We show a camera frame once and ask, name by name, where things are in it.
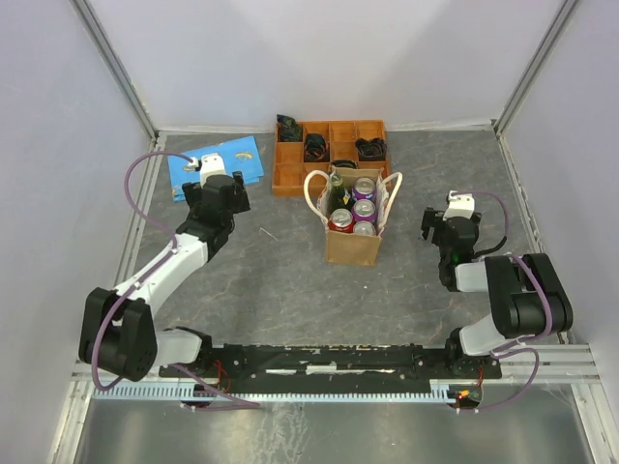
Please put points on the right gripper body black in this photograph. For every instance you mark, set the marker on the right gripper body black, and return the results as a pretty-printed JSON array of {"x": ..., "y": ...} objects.
[{"x": 437, "y": 238}]

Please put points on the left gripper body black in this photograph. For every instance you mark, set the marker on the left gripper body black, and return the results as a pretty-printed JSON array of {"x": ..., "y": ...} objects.
[{"x": 241, "y": 201}]

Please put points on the red cola can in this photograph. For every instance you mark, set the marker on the red cola can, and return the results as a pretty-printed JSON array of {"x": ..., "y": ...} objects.
[
  {"x": 341, "y": 220},
  {"x": 364, "y": 228}
]

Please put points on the purple fanta can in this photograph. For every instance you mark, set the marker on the purple fanta can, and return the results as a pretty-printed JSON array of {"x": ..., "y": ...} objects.
[
  {"x": 364, "y": 188},
  {"x": 364, "y": 210}
]

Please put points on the green glass bottle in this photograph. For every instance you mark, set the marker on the green glass bottle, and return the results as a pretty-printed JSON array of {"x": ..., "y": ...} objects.
[{"x": 339, "y": 196}]

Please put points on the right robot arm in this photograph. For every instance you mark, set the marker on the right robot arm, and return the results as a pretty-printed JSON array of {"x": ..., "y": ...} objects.
[{"x": 526, "y": 298}]

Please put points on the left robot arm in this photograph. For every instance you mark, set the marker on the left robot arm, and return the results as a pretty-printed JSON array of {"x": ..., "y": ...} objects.
[{"x": 118, "y": 333}]

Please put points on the canvas burlap tote bag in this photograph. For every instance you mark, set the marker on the canvas burlap tote bag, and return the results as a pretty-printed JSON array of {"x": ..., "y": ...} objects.
[{"x": 352, "y": 248}]

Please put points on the blue printed cloth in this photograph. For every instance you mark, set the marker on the blue printed cloth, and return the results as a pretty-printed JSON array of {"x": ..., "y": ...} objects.
[{"x": 239, "y": 154}]

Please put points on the orange wooden divider tray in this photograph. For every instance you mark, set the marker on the orange wooden divider tray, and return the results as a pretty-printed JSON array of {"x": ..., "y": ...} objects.
[{"x": 291, "y": 165}]

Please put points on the rolled tie black right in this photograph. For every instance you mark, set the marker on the rolled tie black right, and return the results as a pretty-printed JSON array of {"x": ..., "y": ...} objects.
[{"x": 374, "y": 149}]

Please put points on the rolled tie dark green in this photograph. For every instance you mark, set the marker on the rolled tie dark green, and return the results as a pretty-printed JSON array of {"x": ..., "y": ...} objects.
[{"x": 289, "y": 130}]

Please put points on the rolled tie blue yellow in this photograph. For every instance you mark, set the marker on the rolled tie blue yellow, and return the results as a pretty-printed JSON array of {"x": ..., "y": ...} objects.
[{"x": 345, "y": 163}]

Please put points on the rolled tie black orange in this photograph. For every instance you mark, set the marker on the rolled tie black orange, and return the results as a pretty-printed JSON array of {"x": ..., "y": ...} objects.
[{"x": 316, "y": 148}]

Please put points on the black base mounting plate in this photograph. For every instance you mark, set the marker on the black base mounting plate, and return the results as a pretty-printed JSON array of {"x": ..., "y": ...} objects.
[{"x": 211, "y": 363}]

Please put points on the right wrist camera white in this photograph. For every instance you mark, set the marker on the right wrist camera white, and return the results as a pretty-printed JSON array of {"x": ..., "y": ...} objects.
[{"x": 459, "y": 205}]

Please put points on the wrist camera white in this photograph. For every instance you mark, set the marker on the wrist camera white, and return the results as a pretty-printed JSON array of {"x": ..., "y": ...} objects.
[
  {"x": 459, "y": 205},
  {"x": 210, "y": 165}
]

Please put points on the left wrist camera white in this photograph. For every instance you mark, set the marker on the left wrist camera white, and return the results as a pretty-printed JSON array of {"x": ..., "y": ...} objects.
[{"x": 210, "y": 165}]

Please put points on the aluminium frame rail front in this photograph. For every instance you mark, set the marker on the aluminium frame rail front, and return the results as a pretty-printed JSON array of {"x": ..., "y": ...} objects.
[{"x": 543, "y": 363}]

